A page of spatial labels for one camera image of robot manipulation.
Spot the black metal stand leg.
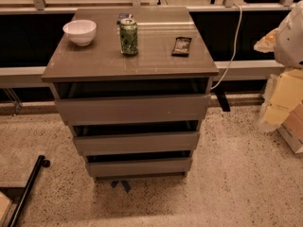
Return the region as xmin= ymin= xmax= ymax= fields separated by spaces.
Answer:
xmin=8 ymin=155 xmax=50 ymax=227

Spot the grey drawer cabinet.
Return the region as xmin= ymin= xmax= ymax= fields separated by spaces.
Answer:
xmin=42 ymin=7 xmax=218 ymax=180

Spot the white cable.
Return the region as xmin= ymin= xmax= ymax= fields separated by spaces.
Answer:
xmin=210 ymin=3 xmax=243 ymax=91

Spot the white bowl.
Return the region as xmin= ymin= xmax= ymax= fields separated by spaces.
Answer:
xmin=62 ymin=20 xmax=97 ymax=46

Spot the green soda can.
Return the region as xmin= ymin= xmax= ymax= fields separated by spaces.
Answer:
xmin=119 ymin=18 xmax=138 ymax=56

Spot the black snack bar packet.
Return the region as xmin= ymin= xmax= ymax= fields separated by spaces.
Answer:
xmin=171 ymin=37 xmax=191 ymax=57

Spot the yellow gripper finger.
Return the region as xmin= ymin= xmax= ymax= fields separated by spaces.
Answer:
xmin=254 ymin=28 xmax=279 ymax=53

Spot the grey drawer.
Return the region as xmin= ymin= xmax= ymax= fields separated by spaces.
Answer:
xmin=86 ymin=158 xmax=192 ymax=178
xmin=73 ymin=131 xmax=199 ymax=155
xmin=55 ymin=95 xmax=210 ymax=126

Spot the grey top drawer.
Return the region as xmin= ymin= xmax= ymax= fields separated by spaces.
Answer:
xmin=55 ymin=95 xmax=210 ymax=126

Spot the black bracket under rail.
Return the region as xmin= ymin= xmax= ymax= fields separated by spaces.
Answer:
xmin=215 ymin=88 xmax=230 ymax=112

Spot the cardboard box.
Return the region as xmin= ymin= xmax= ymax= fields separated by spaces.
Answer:
xmin=258 ymin=69 xmax=303 ymax=153

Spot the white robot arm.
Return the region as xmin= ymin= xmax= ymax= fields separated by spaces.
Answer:
xmin=254 ymin=1 xmax=303 ymax=69

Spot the grey bottom drawer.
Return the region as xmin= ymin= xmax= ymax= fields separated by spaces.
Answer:
xmin=86 ymin=158 xmax=192 ymax=178

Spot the small dark blue packet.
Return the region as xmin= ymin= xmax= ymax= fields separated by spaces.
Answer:
xmin=116 ymin=13 xmax=133 ymax=25

